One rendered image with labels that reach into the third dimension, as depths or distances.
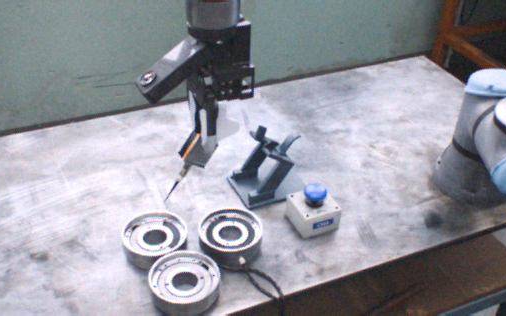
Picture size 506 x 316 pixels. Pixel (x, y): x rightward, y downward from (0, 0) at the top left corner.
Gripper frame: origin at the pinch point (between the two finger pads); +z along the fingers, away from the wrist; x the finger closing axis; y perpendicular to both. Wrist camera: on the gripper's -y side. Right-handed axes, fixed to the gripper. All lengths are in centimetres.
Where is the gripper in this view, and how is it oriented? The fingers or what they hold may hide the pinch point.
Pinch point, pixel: (201, 143)
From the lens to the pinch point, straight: 96.2
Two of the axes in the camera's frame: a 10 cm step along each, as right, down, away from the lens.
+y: 9.0, -2.3, 3.6
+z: -0.3, 8.1, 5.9
